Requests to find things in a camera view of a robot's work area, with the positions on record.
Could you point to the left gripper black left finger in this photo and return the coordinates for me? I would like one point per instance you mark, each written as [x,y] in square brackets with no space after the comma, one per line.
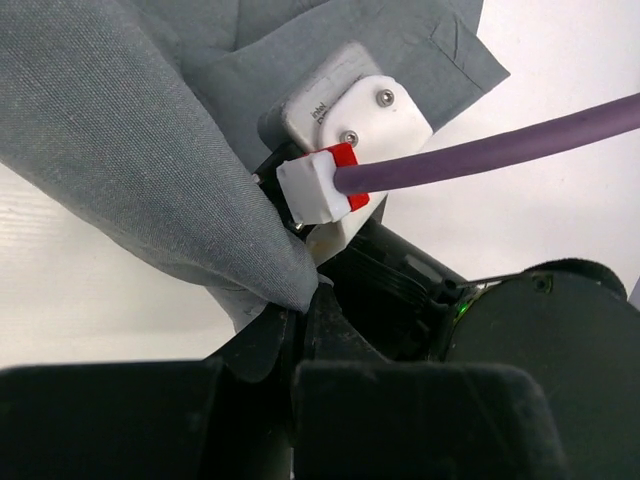
[250,420]

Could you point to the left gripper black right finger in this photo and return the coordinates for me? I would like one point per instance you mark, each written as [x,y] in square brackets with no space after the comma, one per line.
[330,336]

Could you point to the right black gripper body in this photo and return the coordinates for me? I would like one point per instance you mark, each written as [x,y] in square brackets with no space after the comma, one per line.
[404,302]

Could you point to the grey long sleeve shirt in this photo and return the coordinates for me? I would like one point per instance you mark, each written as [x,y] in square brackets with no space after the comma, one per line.
[140,117]

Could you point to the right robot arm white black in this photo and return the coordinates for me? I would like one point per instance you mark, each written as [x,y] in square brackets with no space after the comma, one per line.
[403,369]

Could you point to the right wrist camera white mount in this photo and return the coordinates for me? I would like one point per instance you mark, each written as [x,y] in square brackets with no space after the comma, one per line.
[347,112]

